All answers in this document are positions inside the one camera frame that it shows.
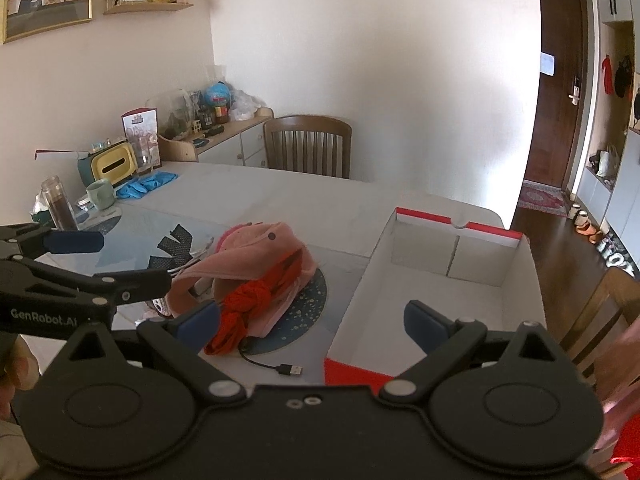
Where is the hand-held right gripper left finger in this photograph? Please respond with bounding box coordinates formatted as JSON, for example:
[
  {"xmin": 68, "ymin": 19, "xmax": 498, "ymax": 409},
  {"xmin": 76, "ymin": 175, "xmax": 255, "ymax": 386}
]
[{"xmin": 50, "ymin": 303, "xmax": 249, "ymax": 404}]

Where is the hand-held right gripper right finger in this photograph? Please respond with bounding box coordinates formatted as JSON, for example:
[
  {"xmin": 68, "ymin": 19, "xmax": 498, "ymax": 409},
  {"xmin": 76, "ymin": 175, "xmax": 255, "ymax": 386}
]
[{"xmin": 378, "ymin": 299, "xmax": 589, "ymax": 404}]

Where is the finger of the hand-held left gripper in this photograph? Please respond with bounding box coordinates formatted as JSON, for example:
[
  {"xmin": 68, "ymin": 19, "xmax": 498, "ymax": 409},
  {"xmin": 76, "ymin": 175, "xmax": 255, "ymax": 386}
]
[
  {"xmin": 0, "ymin": 224, "xmax": 105, "ymax": 262},
  {"xmin": 0, "ymin": 260, "xmax": 172, "ymax": 307}
]

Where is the red knotted cloth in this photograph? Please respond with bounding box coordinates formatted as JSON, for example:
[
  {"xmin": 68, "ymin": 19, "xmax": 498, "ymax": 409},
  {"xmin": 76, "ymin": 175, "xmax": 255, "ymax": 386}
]
[{"xmin": 204, "ymin": 250, "xmax": 306, "ymax": 357}]

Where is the white red cardboard box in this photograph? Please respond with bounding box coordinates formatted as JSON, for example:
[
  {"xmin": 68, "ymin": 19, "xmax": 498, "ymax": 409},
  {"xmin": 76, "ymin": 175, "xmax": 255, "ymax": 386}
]
[{"xmin": 324, "ymin": 206, "xmax": 549, "ymax": 392}]

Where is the pink fleece garment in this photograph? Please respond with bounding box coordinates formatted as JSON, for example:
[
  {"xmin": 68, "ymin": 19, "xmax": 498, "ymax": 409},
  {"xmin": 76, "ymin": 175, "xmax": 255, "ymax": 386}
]
[{"xmin": 167, "ymin": 221, "xmax": 319, "ymax": 339}]

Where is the black usb cable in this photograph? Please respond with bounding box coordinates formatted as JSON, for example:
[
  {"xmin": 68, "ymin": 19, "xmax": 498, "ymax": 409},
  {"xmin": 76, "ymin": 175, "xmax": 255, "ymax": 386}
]
[{"xmin": 238, "ymin": 337, "xmax": 305, "ymax": 377}]

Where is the person's left hand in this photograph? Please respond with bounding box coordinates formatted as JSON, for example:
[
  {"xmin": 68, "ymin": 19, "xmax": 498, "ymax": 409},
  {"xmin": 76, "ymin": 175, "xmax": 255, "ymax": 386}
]
[{"xmin": 0, "ymin": 335, "xmax": 44, "ymax": 422}]

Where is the clear tumbler with dark drink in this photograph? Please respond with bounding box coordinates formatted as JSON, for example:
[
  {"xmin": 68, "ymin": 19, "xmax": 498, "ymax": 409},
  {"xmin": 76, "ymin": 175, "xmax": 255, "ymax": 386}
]
[{"xmin": 40, "ymin": 175, "xmax": 80, "ymax": 232}]

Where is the green mug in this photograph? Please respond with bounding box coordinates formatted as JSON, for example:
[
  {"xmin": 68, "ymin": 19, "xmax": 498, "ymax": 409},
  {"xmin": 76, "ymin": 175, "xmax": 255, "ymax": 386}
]
[{"xmin": 86, "ymin": 178, "xmax": 119, "ymax": 211}]

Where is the black mesh cloth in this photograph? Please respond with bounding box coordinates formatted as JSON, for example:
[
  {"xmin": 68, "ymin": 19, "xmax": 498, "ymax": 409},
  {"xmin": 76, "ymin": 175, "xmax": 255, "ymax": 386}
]
[{"xmin": 149, "ymin": 224, "xmax": 196, "ymax": 272}]

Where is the pink fluffy toy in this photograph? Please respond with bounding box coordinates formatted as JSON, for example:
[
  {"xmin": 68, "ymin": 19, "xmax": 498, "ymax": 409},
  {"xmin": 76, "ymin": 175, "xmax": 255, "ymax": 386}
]
[{"xmin": 215, "ymin": 225, "xmax": 251, "ymax": 254}]

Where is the yellow tissue box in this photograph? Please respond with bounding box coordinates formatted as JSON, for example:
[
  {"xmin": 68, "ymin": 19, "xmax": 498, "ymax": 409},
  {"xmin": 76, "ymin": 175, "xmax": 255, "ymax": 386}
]
[{"xmin": 77, "ymin": 141, "xmax": 139, "ymax": 186}]

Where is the pile of blue gloves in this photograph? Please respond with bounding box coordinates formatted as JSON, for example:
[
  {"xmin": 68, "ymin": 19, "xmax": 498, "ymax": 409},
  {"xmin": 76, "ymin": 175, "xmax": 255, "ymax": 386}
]
[{"xmin": 115, "ymin": 170, "xmax": 179, "ymax": 200}]

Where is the dark blue speckled placemat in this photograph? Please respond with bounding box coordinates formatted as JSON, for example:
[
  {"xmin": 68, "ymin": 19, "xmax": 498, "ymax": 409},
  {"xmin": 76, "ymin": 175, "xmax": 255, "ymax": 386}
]
[{"xmin": 240, "ymin": 266, "xmax": 330, "ymax": 356}]

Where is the red white printed carton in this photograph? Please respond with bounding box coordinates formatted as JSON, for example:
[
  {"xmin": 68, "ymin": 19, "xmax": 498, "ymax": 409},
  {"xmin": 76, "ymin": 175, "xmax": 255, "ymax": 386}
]
[{"xmin": 121, "ymin": 107, "xmax": 162, "ymax": 169}]

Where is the clear glass jar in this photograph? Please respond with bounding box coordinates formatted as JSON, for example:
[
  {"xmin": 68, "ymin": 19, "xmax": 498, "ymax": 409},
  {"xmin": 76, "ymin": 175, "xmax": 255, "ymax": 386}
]
[{"xmin": 167, "ymin": 89, "xmax": 199, "ymax": 141}]

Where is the red patterned rug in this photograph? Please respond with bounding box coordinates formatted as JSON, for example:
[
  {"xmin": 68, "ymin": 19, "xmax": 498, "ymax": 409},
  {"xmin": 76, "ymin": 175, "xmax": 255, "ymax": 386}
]
[{"xmin": 517, "ymin": 182, "xmax": 571, "ymax": 217}]

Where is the wooden chair with towel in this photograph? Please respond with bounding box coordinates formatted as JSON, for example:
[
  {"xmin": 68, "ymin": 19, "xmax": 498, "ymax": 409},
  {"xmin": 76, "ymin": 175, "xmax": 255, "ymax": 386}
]
[{"xmin": 557, "ymin": 267, "xmax": 640, "ymax": 392}]

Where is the white wooden sideboard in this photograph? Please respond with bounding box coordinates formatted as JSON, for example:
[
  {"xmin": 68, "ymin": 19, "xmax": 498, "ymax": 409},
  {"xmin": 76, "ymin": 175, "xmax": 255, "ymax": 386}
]
[{"xmin": 159, "ymin": 107, "xmax": 275, "ymax": 169}]

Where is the orange slippers pair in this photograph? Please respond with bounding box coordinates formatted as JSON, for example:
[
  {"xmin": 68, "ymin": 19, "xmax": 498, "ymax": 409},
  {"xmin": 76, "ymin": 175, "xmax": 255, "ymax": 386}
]
[{"xmin": 574, "ymin": 221, "xmax": 604, "ymax": 242}]

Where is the white patterned shoes pair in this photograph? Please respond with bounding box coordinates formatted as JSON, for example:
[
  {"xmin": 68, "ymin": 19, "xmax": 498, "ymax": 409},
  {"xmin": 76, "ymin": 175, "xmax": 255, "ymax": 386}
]
[{"xmin": 597, "ymin": 237, "xmax": 637, "ymax": 277}]

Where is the pink towel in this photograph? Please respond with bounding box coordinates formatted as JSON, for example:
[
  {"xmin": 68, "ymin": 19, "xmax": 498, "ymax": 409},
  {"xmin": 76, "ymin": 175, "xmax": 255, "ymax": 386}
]
[{"xmin": 592, "ymin": 317, "xmax": 640, "ymax": 462}]

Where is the blue globe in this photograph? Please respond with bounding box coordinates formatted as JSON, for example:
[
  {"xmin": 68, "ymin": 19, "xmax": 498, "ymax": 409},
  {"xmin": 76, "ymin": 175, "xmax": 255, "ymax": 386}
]
[{"xmin": 205, "ymin": 81, "xmax": 232, "ymax": 111}]

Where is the clear plastic bag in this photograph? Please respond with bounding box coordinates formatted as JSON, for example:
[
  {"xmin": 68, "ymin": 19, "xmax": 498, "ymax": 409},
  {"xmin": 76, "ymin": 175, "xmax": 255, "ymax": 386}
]
[{"xmin": 230, "ymin": 91, "xmax": 262, "ymax": 121}]

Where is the brown wooden slat chair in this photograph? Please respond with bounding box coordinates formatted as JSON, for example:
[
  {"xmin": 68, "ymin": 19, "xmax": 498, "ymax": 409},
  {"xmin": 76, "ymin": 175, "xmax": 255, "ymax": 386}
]
[{"xmin": 263, "ymin": 115, "xmax": 353, "ymax": 180}]

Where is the brown wooden door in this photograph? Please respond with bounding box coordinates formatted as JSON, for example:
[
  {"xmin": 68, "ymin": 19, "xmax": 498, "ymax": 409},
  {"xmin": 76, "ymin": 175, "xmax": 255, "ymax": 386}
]
[{"xmin": 522, "ymin": 0, "xmax": 599, "ymax": 194}]

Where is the white tote bag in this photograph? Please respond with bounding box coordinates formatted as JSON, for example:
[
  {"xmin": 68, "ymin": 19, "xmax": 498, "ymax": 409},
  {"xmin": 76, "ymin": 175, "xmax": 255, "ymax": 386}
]
[{"xmin": 597, "ymin": 143, "xmax": 620, "ymax": 179}]

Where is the red plastic stool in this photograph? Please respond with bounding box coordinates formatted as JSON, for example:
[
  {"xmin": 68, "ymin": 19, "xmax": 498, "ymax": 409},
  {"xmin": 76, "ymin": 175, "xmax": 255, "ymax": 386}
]
[{"xmin": 610, "ymin": 430, "xmax": 640, "ymax": 480}]

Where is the black hanging bag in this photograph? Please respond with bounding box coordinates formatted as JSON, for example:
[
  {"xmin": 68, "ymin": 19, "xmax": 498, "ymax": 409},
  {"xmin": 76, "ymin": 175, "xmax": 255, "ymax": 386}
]
[{"xmin": 613, "ymin": 57, "xmax": 632, "ymax": 99}]

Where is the white hallway cabinet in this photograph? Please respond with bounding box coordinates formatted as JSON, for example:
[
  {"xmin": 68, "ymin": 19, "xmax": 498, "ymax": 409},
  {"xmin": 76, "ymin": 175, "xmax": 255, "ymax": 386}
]
[{"xmin": 575, "ymin": 0, "xmax": 640, "ymax": 242}]

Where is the framed wall picture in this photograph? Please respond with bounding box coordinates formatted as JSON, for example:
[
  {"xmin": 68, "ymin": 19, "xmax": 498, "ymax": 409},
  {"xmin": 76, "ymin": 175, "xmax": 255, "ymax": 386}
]
[{"xmin": 2, "ymin": 0, "xmax": 94, "ymax": 45}]

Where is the wooden wall shelf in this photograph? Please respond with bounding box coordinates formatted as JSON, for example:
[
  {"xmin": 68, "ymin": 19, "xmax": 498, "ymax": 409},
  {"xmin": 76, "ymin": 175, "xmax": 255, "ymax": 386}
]
[{"xmin": 103, "ymin": 0, "xmax": 195, "ymax": 15}]

